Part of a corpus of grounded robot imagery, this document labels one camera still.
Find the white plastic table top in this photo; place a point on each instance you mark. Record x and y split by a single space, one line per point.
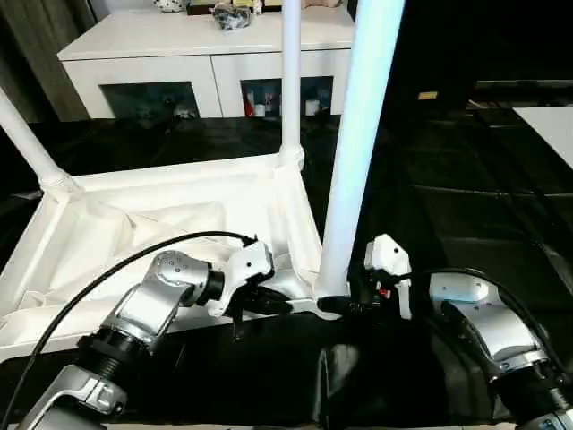
107 224

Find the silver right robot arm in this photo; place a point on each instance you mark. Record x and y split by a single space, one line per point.
492 331

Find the black work mat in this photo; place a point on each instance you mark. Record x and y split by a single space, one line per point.
448 197

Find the small yellow box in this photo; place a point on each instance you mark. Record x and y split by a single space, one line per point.
428 95

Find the white side table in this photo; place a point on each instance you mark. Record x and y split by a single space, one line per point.
551 130

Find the white cabinet with glass doors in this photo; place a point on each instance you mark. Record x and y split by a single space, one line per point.
152 40

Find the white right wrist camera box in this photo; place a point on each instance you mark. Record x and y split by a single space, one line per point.
389 264

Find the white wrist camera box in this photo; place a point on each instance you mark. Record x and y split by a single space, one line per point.
389 264
246 269

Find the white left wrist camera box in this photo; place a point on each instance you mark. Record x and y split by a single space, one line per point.
246 269

